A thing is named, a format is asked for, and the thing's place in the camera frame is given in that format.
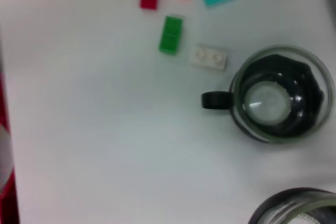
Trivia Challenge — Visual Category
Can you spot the green rectangular block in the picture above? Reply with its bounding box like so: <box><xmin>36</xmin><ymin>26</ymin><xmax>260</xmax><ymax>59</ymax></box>
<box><xmin>158</xmin><ymin>15</ymin><xmax>184</xmax><ymax>55</ymax></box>

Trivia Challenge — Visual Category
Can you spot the red and grey strip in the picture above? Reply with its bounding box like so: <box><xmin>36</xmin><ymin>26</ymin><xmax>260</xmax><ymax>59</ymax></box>
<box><xmin>0</xmin><ymin>23</ymin><xmax>20</xmax><ymax>224</ymax></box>

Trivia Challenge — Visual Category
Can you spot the white two-stud block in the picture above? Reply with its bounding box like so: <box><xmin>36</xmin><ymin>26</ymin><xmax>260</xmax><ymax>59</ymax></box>
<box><xmin>188</xmin><ymin>44</ymin><xmax>228</xmax><ymax>72</ymax></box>

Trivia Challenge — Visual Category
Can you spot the glass teacup with black holder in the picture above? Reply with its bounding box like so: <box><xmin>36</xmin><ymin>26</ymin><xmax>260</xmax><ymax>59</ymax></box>
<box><xmin>248</xmin><ymin>187</ymin><xmax>336</xmax><ymax>224</ymax></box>
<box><xmin>201</xmin><ymin>45</ymin><xmax>336</xmax><ymax>145</ymax></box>

